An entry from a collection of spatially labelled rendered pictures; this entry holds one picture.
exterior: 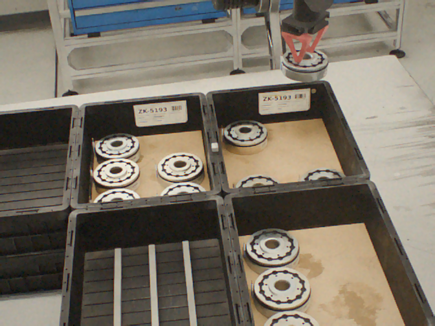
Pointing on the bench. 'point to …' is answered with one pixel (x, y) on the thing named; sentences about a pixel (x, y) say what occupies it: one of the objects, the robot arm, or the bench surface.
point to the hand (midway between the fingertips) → (303, 54)
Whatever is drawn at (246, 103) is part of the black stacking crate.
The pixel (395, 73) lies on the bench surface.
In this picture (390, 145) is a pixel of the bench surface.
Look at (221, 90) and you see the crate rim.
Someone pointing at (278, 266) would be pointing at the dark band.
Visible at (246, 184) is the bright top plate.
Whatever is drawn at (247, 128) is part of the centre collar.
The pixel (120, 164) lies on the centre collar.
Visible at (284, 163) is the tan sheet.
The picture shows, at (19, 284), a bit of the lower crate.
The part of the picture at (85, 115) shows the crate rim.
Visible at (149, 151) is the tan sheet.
